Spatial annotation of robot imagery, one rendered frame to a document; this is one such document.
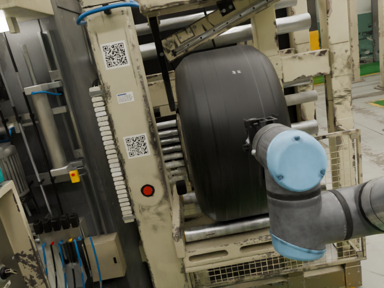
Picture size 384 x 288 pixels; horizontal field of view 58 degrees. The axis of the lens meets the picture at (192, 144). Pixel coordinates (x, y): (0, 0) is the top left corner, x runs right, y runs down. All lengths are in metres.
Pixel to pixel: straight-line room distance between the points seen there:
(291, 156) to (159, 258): 0.85
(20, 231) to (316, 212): 0.71
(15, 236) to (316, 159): 0.75
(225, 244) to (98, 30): 0.77
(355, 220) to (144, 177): 0.72
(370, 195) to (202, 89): 0.53
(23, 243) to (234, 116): 0.63
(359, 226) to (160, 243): 0.78
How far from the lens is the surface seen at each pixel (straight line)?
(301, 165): 0.56
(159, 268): 1.33
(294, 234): 0.60
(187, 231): 1.17
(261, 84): 0.97
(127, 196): 1.21
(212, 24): 1.48
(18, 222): 0.98
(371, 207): 0.61
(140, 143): 1.12
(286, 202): 0.59
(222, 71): 1.00
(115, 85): 1.10
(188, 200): 1.42
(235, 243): 1.17
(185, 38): 1.47
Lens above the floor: 1.50
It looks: 16 degrees down
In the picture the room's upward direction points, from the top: 11 degrees counter-clockwise
